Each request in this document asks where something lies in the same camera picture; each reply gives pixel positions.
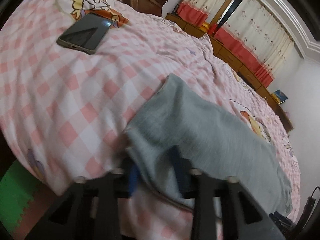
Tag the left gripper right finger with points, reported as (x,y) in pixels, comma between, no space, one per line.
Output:
(241,215)

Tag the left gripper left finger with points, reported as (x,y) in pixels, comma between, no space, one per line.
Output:
(88,209)

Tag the grey-green pants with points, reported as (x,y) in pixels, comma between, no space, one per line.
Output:
(214,140)

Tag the green foam floor mat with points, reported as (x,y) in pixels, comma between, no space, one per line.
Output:
(18,186)

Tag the blue book on cabinet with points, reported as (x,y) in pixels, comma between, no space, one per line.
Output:
(279,97)

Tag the long wooden low cabinet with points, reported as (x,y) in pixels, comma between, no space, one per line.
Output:
(238,66)

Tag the pink checkered bed sheet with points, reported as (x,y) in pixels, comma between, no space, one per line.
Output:
(64,112)

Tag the black smartphone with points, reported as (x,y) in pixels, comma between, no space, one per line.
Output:
(86,34)

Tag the cream and red curtain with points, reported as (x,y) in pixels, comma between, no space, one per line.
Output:
(251,32)

